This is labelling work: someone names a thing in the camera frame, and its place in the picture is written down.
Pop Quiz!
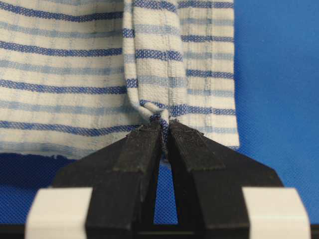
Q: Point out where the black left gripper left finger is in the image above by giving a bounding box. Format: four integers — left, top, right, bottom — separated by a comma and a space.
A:
24, 119, 162, 239

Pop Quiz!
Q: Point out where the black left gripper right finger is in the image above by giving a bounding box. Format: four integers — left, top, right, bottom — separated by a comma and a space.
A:
166, 119, 312, 239

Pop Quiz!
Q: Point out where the white blue striped towel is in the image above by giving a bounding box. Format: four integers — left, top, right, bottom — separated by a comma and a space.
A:
0, 0, 240, 159

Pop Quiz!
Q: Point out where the blue table cloth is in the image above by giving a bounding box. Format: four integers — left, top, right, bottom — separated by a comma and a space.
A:
0, 0, 319, 224

